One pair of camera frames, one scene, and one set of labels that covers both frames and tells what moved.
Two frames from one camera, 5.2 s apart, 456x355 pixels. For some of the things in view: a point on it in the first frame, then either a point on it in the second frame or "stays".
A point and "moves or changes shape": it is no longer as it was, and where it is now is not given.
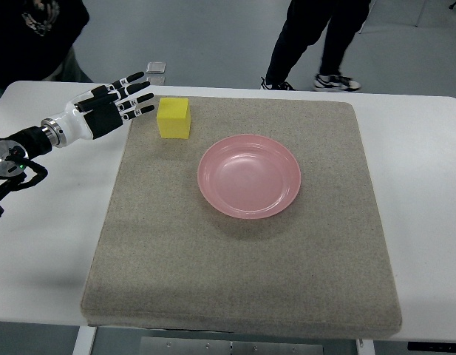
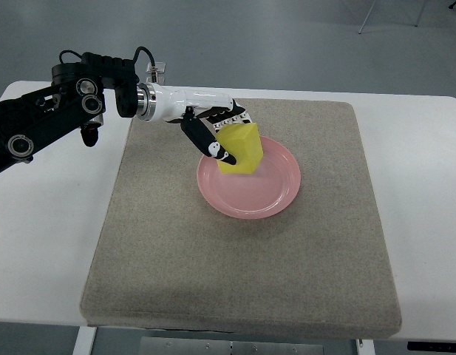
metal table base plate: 151,345 stays
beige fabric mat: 162,257 stays
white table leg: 84,342 stays
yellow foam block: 174,117 moves or changes shape
